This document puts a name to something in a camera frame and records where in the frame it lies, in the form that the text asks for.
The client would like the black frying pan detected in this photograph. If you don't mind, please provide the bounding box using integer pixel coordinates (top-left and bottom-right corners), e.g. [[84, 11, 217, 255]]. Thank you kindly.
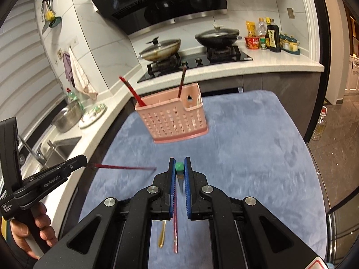
[[195, 26, 242, 48]]

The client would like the yellow snack bag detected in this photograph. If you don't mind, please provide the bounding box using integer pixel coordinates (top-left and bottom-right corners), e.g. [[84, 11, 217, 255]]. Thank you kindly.
[[246, 21, 256, 37]]

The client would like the clear oil bottle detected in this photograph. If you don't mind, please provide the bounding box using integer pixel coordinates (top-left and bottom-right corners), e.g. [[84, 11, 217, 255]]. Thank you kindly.
[[256, 18, 267, 37]]

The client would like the bright red chopstick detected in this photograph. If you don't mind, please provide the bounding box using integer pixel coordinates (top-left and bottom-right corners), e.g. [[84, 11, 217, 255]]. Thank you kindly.
[[119, 76, 146, 107]]

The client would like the steel sink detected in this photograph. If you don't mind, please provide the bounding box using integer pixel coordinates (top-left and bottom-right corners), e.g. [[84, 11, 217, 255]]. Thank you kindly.
[[20, 137, 81, 177]]

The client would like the black gas stove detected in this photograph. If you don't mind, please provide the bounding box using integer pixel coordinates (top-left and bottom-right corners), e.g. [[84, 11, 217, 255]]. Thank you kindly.
[[138, 46, 253, 83]]

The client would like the seasoning jar rack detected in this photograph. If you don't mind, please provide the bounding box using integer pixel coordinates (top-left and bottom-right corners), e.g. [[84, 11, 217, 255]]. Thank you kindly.
[[279, 33, 301, 55]]

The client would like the wall power outlet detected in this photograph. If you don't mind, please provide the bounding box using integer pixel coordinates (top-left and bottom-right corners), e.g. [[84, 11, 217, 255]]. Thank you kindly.
[[287, 8, 295, 19]]

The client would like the blue-grey plush mat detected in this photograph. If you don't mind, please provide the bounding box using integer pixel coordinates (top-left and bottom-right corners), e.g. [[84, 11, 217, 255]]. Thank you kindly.
[[80, 91, 327, 257]]

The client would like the decorated ceramic plate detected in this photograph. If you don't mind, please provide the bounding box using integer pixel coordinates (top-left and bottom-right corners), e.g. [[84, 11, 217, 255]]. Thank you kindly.
[[78, 103, 107, 129]]

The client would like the red instant noodle cup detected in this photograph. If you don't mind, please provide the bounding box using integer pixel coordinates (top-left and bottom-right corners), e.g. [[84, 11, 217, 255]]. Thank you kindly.
[[245, 37, 260, 50]]

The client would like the person's left hand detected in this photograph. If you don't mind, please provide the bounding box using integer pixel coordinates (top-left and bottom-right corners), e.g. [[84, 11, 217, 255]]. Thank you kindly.
[[10, 202, 58, 260]]

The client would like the steel faucet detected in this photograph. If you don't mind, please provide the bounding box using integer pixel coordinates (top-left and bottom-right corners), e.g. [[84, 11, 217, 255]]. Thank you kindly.
[[18, 135, 51, 168]]

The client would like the white pink hanging towel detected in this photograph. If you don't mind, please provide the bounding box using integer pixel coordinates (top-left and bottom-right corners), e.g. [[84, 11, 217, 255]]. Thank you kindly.
[[69, 47, 98, 101]]

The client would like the gold flower spoon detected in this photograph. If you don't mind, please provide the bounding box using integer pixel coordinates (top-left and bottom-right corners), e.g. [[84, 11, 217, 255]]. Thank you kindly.
[[158, 220, 167, 248]]

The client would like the dark maroon chopstick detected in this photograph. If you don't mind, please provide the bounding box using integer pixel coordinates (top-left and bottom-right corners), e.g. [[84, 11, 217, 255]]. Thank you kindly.
[[177, 64, 187, 98]]

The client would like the dark soy sauce bottle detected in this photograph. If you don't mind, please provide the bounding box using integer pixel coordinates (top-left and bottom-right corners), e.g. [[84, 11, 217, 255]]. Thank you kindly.
[[266, 18, 281, 53]]

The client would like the green chopstick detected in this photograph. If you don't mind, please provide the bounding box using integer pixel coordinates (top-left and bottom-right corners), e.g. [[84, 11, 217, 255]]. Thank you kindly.
[[175, 162, 184, 193]]

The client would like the purple hanging cloth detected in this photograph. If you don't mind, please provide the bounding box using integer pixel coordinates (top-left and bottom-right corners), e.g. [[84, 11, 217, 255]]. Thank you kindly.
[[63, 52, 75, 87]]

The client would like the small green spice bottle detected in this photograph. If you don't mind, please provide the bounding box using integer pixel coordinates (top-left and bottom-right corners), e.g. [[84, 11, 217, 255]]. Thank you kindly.
[[260, 37, 267, 50]]

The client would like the green dish soap bottle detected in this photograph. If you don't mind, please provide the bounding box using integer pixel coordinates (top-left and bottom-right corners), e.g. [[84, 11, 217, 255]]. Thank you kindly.
[[66, 88, 84, 110]]

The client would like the cream wok with lid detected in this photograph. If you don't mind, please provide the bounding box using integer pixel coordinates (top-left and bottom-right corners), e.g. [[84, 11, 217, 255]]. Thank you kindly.
[[139, 37, 181, 62]]

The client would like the stainless steel pot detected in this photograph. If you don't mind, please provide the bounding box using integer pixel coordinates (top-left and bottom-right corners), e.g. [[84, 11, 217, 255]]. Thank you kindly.
[[51, 100, 83, 133]]

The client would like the black range hood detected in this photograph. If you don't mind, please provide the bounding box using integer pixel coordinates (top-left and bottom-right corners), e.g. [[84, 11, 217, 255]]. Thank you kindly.
[[92, 0, 227, 35]]

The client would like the pink perforated utensil basket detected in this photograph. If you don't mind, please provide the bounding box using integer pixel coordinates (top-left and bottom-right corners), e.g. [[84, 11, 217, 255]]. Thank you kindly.
[[135, 83, 209, 143]]

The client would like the green hanging strainer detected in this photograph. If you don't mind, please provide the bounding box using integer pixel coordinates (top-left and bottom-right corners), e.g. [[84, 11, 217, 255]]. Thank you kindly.
[[48, 11, 62, 28]]

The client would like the dark red chopstick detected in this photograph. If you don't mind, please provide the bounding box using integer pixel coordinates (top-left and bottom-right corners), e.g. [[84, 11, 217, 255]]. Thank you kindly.
[[173, 193, 178, 254]]

